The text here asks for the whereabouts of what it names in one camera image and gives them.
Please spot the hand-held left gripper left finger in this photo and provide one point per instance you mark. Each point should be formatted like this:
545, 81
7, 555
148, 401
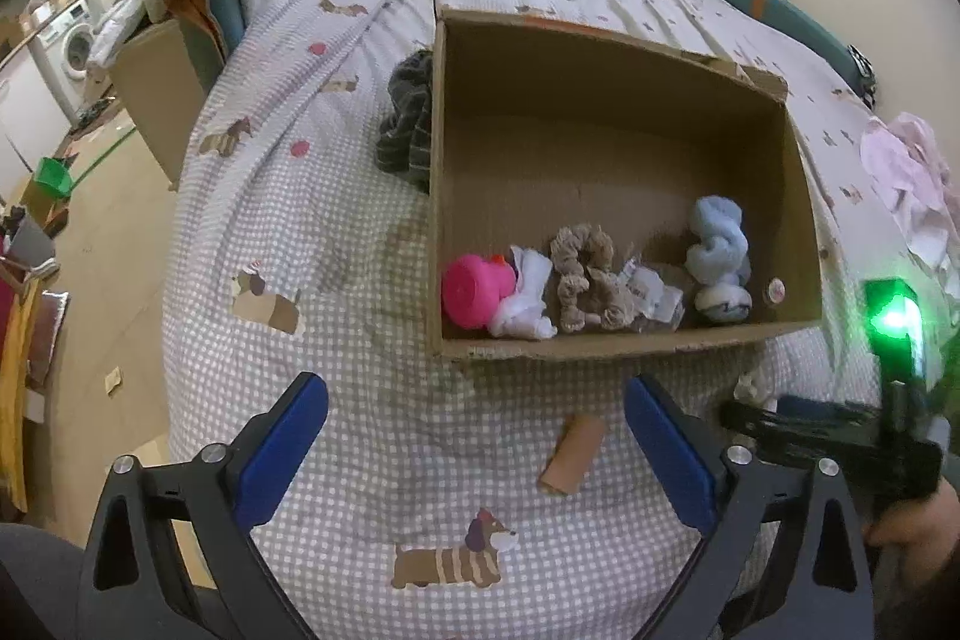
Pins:
281, 445

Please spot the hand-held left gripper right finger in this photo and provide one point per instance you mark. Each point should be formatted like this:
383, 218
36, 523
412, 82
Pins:
671, 452

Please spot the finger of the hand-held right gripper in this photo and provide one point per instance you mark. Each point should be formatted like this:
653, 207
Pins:
825, 407
772, 430

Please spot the tan sock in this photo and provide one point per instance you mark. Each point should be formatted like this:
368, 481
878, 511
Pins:
574, 456

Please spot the small round pink pad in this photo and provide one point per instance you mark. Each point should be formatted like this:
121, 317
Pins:
776, 291

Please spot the white striped sock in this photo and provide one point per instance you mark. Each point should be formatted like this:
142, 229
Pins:
724, 302

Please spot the clear plastic packet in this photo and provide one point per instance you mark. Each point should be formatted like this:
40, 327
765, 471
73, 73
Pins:
652, 299

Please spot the brown fuzzy socks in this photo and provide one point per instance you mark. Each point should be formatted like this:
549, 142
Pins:
600, 302

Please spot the light blue socks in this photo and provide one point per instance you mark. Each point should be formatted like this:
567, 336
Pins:
712, 235

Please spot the white frilly sock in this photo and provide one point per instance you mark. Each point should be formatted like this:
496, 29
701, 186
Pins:
525, 310

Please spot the beige lace scrunchie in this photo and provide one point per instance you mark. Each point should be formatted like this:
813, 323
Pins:
570, 246

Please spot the pink sock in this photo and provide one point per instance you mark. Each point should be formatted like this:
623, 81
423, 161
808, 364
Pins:
472, 291

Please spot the cardboard box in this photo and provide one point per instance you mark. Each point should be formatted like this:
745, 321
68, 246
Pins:
600, 145
157, 93

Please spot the person's right forearm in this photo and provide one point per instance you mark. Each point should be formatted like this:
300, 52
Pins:
930, 599

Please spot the person's right hand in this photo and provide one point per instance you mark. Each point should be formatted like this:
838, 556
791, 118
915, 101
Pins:
915, 527

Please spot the small white fabric scrap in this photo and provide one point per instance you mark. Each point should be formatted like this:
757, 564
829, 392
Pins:
750, 385

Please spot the dog print bed sheet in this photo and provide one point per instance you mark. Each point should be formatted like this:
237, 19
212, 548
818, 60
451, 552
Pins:
337, 325

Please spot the small paper scrap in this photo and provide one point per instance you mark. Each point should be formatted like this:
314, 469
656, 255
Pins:
114, 383

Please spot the pink crumpled cloth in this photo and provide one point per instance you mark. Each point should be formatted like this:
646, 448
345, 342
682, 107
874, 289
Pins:
907, 175

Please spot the person's grey trousers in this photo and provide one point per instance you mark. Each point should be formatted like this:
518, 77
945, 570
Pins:
30, 580

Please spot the grey waste bin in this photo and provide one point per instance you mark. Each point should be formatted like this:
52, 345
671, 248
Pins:
30, 242

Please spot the black white patterned cloth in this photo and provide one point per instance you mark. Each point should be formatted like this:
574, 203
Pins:
862, 78

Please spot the dark striped cloth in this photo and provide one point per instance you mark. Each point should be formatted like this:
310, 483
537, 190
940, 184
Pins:
405, 115

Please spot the green bin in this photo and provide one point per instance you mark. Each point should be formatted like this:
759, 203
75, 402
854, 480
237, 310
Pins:
54, 175

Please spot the cardboard box beside bed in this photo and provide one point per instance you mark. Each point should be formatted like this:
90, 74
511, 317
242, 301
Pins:
157, 93

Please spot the teal pillow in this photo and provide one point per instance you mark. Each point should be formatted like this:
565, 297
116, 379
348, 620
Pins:
772, 3

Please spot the white cabinet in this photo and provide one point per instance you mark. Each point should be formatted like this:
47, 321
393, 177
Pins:
30, 108

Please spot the teal folded blanket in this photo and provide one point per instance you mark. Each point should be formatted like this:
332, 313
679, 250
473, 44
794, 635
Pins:
217, 3

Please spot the white washing machine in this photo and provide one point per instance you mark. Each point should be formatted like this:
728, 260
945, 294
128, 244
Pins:
71, 48

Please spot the white cloth pile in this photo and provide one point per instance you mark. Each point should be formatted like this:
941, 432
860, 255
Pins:
116, 25

